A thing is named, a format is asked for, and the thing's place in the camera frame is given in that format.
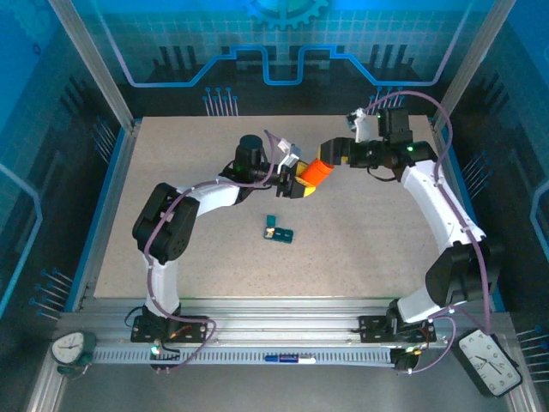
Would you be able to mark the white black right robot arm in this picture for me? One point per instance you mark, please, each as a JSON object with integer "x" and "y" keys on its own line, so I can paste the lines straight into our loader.
{"x": 433, "y": 201}

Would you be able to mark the aluminium base beam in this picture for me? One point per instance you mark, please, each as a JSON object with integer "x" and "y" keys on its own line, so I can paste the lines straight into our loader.
{"x": 279, "y": 317}

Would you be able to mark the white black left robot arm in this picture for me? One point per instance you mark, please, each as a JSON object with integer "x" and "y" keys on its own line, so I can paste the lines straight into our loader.
{"x": 214, "y": 197}

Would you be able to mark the orange pill bottle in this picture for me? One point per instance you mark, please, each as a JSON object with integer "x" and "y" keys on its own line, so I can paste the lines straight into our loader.
{"x": 313, "y": 173}

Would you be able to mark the round green alarm clock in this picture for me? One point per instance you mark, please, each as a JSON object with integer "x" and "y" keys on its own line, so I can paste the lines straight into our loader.
{"x": 68, "y": 347}

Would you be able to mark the black connector block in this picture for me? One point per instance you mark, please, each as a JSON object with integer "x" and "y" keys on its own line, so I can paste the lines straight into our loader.
{"x": 403, "y": 362}

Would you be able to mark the aluminium side rail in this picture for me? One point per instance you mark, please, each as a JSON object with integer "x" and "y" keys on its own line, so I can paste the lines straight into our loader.
{"x": 120, "y": 180}
{"x": 449, "y": 180}

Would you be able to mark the orange bottle cap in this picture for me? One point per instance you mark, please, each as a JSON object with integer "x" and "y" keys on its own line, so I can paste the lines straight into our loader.
{"x": 327, "y": 167}

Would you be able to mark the blue table edge strip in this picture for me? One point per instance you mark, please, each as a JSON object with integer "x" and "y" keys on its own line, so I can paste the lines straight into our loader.
{"x": 460, "y": 180}
{"x": 108, "y": 180}

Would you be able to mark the blue white marker pen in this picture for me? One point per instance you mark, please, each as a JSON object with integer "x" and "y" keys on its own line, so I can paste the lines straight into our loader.
{"x": 283, "y": 359}

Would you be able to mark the aluminium frame post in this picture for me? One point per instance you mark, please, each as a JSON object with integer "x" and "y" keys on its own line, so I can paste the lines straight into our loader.
{"x": 471, "y": 64}
{"x": 95, "y": 64}

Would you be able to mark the black rectangular clock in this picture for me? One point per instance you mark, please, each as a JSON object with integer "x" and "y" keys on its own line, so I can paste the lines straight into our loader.
{"x": 486, "y": 362}

